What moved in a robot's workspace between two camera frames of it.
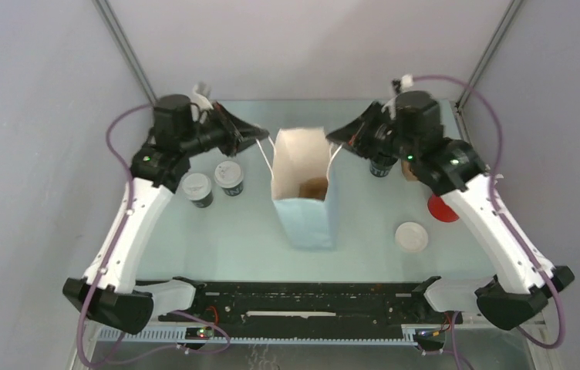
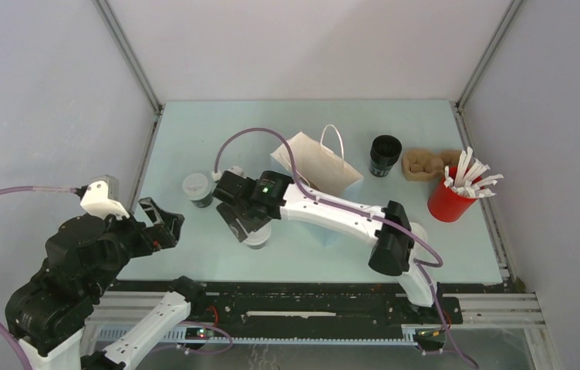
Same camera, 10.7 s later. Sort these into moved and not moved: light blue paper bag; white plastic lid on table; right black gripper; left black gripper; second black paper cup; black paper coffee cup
Moved: light blue paper bag; right black gripper; left black gripper; black paper coffee cup
Not moved: second black paper cup; white plastic lid on table
